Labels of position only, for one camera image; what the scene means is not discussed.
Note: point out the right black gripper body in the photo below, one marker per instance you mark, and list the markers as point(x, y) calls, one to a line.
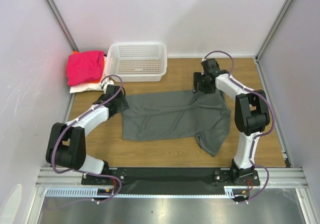
point(198, 83)

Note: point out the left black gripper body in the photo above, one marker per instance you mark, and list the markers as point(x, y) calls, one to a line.
point(122, 104)

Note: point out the grey t shirt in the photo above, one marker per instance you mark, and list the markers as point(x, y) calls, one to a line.
point(178, 114)

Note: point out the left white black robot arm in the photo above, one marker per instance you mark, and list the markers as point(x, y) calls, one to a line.
point(67, 141)

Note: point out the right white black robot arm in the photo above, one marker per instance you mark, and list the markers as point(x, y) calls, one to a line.
point(251, 113)

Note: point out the white folded t shirt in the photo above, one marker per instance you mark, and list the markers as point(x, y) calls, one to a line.
point(91, 86)

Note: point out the white perforated plastic basket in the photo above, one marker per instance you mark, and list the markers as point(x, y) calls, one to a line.
point(137, 61)

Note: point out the pink folded t shirt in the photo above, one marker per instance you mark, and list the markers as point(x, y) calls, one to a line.
point(85, 67)

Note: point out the orange folded t shirt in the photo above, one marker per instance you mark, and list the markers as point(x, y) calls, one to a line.
point(101, 70)

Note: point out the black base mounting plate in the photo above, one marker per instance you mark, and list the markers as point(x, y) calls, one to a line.
point(179, 181)

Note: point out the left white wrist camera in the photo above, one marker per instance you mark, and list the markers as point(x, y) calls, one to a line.
point(105, 84)

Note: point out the right aluminium frame post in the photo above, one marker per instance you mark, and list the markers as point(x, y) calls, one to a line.
point(283, 10)

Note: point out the aluminium frame post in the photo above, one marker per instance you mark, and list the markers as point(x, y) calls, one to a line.
point(61, 23)
point(283, 10)

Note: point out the left aluminium frame post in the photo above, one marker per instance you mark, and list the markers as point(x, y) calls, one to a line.
point(61, 23)

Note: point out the aluminium front rail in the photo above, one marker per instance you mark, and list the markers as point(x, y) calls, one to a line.
point(278, 178)

